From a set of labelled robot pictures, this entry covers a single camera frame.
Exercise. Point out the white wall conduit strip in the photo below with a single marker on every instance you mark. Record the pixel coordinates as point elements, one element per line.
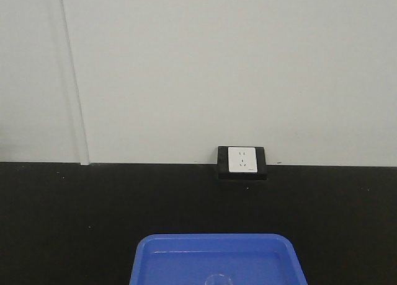
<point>73,94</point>

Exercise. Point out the white wall power socket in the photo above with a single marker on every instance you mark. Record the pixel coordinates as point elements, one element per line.
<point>242,160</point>

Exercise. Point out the blue plastic tray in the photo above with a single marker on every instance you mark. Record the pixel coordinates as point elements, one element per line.
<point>192,258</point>

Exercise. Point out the clear glass beaker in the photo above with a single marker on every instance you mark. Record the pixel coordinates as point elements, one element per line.
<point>218,279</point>

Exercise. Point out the black socket mounting box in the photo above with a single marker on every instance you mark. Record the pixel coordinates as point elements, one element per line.
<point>225,175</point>

